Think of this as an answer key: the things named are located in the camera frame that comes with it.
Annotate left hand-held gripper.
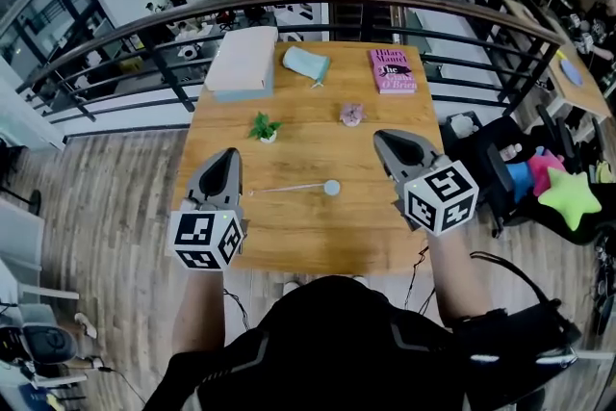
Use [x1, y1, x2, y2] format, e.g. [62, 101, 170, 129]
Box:
[168, 147, 247, 273]

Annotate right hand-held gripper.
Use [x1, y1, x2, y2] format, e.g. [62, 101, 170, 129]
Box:
[373, 129, 480, 237]

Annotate grey round tape measure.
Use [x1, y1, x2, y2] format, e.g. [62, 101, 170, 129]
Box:
[247, 179, 342, 197]

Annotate person's right forearm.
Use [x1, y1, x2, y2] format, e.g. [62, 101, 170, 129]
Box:
[425, 230, 485, 328]

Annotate person's left forearm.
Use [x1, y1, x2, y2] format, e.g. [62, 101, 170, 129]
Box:
[170, 269, 226, 355]

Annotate small green potted plant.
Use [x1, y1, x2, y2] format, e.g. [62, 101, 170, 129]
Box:
[247, 111, 284, 144]

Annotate black waste bin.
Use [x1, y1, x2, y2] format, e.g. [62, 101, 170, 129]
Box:
[445, 110, 484, 141]

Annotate pink book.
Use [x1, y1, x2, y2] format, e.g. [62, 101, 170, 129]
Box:
[369, 47, 419, 95]

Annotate pale blue flat box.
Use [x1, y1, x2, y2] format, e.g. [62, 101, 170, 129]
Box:
[213, 62, 276, 104]

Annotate black office chair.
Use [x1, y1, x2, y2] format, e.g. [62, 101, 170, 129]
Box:
[451, 115, 569, 237]

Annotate blue pillow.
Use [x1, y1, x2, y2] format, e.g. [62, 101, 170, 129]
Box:
[504, 161, 535, 203]

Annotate beige and blue box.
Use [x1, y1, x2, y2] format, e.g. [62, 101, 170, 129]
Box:
[204, 25, 279, 92]

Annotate pale blue fabric pouch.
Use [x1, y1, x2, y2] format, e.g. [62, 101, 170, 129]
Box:
[282, 45, 332, 89]

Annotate pink star pillow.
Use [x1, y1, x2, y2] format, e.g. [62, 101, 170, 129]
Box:
[526, 148, 567, 197]

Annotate green star pillow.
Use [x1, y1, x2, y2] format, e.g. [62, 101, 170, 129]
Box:
[537, 167, 603, 232]

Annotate blue plate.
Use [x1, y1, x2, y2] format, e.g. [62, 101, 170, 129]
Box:
[560, 60, 584, 88]

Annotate black bar stool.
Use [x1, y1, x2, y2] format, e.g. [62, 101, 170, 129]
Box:
[0, 137, 43, 217]

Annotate light wooden side table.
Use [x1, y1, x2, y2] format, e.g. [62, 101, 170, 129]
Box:
[543, 47, 612, 121]

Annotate person's black shirt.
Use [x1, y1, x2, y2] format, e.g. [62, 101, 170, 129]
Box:
[141, 274, 581, 411]

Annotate yellow-green cloth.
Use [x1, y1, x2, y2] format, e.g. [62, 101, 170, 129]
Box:
[594, 158, 616, 184]

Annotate white shelf unit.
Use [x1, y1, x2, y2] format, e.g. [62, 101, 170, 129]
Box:
[0, 199, 81, 304]

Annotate thin black cable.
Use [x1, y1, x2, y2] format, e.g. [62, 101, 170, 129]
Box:
[403, 246, 437, 312]
[222, 288, 251, 333]

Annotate thick black cable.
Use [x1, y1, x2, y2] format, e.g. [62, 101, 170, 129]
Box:
[470, 250, 564, 309]

